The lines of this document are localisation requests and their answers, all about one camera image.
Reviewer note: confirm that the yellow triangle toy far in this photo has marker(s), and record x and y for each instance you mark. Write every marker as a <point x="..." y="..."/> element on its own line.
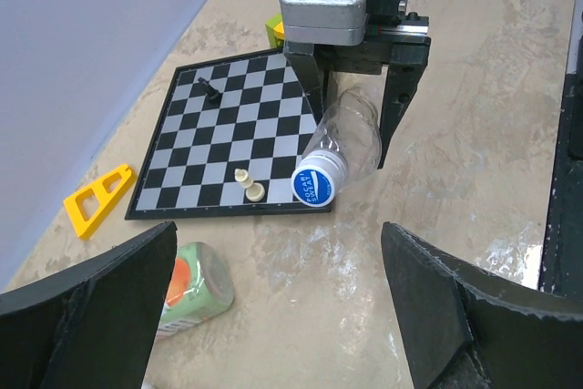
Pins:
<point x="107" y="191"/>

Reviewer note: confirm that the blue white bottle cap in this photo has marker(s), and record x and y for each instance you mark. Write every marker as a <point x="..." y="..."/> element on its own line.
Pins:
<point x="318" y="178"/>

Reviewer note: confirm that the black table front rail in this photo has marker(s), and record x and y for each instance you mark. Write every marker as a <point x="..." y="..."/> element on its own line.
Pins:
<point x="561" y="262"/>

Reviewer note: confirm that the white chess piece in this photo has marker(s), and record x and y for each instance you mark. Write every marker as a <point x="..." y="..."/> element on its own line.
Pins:
<point x="253" y="190"/>

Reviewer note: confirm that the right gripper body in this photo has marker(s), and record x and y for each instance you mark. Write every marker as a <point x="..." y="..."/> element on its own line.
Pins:
<point x="392" y="36"/>

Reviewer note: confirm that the chessboard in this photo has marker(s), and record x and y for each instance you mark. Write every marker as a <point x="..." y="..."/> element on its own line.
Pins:
<point x="262" y="124"/>

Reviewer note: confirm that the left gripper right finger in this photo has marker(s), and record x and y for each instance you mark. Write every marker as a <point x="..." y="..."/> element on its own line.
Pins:
<point x="464" y="327"/>

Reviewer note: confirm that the black chess piece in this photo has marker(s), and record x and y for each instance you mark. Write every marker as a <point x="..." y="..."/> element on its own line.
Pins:
<point x="212" y="94"/>

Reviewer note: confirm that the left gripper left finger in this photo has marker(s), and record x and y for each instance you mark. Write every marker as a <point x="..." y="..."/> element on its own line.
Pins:
<point x="91" y="325"/>

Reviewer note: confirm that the blue toy blocks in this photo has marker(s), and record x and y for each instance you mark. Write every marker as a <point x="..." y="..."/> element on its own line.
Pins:
<point x="275" y="31"/>

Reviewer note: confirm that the clear Pocari bottle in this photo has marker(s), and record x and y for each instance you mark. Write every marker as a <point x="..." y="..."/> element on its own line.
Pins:
<point x="346" y="143"/>

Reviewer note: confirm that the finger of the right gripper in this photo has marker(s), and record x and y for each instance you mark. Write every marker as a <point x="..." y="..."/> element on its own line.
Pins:
<point x="401" y="102"/>
<point x="307" y="67"/>

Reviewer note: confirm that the grapefruit tea bottle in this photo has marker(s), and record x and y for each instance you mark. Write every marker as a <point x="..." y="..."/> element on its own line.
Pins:
<point x="200" y="288"/>

